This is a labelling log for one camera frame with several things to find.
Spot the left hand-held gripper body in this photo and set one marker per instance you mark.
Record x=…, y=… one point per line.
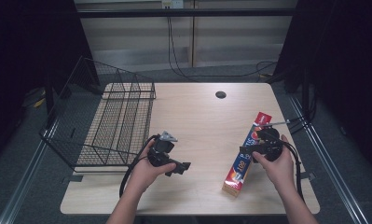
x=162, y=149

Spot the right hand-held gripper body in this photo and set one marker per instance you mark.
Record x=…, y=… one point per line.
x=270, y=143

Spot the long red blue wrap box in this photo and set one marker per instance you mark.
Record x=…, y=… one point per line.
x=238, y=174

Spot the person's right hand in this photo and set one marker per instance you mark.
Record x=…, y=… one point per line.
x=278, y=168

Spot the person's left hand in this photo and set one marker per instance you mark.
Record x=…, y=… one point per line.
x=143, y=173

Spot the black curtain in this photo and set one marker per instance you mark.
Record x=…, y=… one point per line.
x=342, y=62
x=28, y=49

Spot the yellow floor object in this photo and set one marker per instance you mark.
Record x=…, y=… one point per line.
x=39, y=99

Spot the grey table bracket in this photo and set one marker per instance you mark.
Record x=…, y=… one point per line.
x=308, y=176

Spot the metal floor rail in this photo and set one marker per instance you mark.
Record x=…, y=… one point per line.
x=329, y=168
x=25, y=183

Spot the black horizontal frame bar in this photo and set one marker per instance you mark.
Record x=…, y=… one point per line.
x=186, y=12

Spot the white wall power outlet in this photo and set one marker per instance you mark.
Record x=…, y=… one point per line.
x=172, y=3

